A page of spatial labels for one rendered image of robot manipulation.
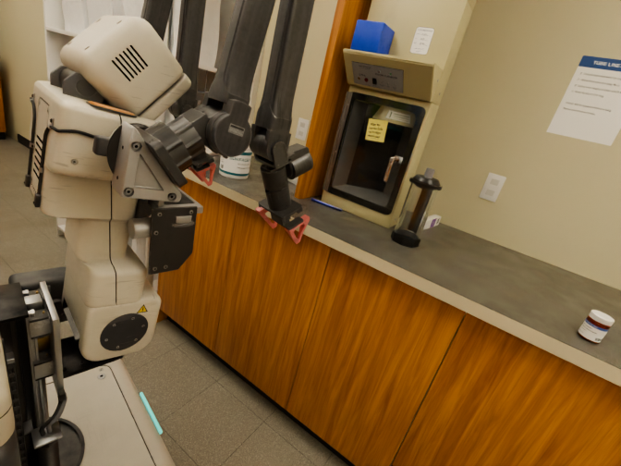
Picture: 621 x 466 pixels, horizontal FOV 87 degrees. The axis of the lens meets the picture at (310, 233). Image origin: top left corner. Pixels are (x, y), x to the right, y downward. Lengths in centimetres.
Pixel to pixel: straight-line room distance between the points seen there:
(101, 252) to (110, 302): 11
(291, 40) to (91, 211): 51
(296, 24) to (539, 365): 98
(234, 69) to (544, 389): 105
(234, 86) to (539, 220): 136
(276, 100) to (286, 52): 9
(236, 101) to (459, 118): 122
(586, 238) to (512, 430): 84
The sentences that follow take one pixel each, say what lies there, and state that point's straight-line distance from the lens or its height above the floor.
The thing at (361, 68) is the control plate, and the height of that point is 146.
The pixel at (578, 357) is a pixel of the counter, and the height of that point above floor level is 92.
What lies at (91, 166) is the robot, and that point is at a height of 113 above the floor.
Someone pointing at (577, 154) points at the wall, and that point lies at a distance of 165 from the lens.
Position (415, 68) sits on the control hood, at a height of 149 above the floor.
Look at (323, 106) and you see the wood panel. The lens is 134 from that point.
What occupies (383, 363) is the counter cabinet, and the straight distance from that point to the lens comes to 121.
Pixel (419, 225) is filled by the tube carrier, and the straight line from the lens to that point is 117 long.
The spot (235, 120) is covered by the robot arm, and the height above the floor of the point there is 126.
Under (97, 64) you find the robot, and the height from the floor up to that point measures 130.
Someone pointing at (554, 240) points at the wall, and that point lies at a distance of 169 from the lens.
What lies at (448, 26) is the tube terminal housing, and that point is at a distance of 130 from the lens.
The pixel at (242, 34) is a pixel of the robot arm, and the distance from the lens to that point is 65.
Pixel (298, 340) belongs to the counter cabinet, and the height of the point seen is 46.
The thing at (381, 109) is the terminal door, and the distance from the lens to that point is 130.
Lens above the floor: 133
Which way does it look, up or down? 22 degrees down
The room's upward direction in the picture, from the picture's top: 14 degrees clockwise
